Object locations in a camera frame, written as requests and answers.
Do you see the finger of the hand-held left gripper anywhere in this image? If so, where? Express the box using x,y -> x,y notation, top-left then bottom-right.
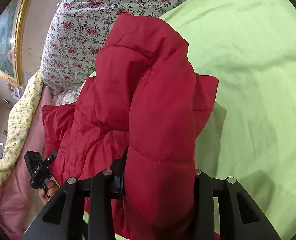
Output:
44,150 -> 58,166

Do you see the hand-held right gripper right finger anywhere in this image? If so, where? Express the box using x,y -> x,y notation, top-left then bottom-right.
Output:
193,169 -> 282,240

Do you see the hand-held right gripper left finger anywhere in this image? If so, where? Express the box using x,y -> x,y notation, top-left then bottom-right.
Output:
22,146 -> 128,240

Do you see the red quilted jacket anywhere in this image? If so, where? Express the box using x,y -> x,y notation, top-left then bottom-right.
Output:
41,13 -> 219,240

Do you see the person's left hand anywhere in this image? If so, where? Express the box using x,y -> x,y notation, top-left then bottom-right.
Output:
39,180 -> 60,205

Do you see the pink blanket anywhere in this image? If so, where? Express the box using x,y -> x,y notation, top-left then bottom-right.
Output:
0,87 -> 88,230

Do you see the yellow floral quilt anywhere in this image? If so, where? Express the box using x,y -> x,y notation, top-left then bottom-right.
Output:
0,71 -> 44,195

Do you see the pastel floral cloth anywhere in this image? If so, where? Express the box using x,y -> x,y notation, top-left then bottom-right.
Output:
52,85 -> 83,105

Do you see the rose print quilt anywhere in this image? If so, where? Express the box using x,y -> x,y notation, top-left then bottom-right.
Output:
39,0 -> 241,97

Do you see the gold framed painting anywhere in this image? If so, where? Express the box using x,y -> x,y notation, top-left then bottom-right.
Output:
0,0 -> 40,85

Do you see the green bed sheet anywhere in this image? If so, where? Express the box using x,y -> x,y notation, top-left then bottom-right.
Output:
83,0 -> 296,240

